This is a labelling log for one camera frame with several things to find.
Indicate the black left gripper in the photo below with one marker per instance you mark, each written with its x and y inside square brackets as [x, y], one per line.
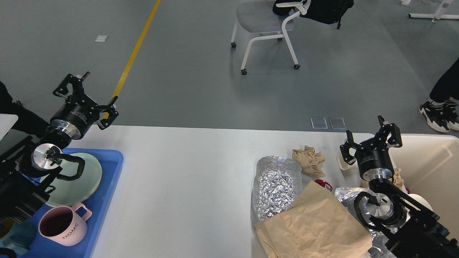
[76, 119]

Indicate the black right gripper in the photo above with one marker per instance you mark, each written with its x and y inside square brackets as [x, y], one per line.
[372, 155]

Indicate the brown paper bag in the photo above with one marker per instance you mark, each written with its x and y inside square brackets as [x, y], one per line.
[317, 225]

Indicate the light green plate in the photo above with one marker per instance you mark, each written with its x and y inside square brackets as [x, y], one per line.
[70, 192]

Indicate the aluminium foil sheet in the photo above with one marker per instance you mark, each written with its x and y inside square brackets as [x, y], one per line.
[277, 184]

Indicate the pink HOME mug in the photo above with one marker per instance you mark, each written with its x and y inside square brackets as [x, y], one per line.
[65, 225]

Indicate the teal mug yellow inside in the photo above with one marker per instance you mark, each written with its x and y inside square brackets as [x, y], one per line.
[17, 237]

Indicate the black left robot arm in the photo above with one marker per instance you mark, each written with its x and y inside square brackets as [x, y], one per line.
[28, 168]

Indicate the foil piece under arm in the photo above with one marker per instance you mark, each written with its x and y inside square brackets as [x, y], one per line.
[347, 195]

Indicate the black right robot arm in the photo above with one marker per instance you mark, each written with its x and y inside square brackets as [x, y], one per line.
[413, 230]

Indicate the white paper cup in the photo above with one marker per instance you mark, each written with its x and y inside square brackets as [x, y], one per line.
[343, 165]

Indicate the crumpled napkin by bin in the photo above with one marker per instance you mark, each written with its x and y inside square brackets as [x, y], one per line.
[397, 180]

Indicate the beige plastic bin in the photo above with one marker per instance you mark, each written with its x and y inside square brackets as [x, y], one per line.
[429, 165]

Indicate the person dark clothing left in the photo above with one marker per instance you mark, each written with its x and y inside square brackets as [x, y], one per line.
[28, 122]

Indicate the crumpled brown napkin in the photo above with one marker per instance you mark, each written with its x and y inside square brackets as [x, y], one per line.
[310, 161]

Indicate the blue plastic tray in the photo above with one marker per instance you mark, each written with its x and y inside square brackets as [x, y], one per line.
[111, 163]

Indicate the person black sneakers right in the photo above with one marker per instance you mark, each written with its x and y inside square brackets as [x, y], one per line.
[440, 108]

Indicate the black backpack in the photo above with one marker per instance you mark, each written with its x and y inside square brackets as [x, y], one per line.
[323, 11]

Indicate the white stand base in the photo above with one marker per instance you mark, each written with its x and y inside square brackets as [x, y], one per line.
[440, 12]

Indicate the white grey office chair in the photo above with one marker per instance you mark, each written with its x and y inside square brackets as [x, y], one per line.
[257, 17]

